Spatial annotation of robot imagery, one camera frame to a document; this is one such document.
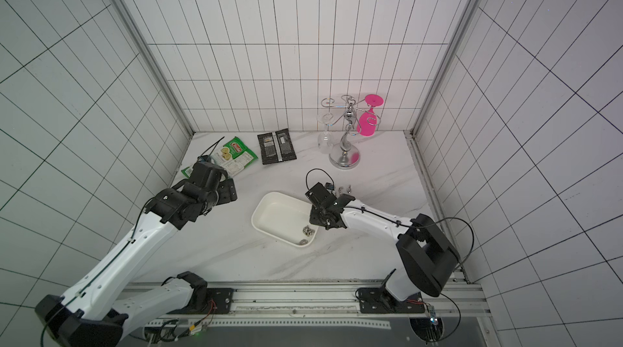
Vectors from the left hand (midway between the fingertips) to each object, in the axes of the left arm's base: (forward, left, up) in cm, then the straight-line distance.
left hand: (219, 194), depth 76 cm
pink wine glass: (+35, -52, 0) cm, 63 cm away
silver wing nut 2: (+13, -45, -18) cm, 50 cm away
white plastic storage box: (0, -19, -17) cm, 25 cm away
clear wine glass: (+26, -35, -2) cm, 44 cm away
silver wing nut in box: (-5, -28, -19) cm, 34 cm away
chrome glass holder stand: (+31, -45, -18) cm, 57 cm away
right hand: (-2, -29, -15) cm, 32 cm away
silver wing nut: (+4, -37, -2) cm, 38 cm away
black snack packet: (+35, -12, -17) cm, 41 cm away
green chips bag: (+31, +7, -19) cm, 37 cm away
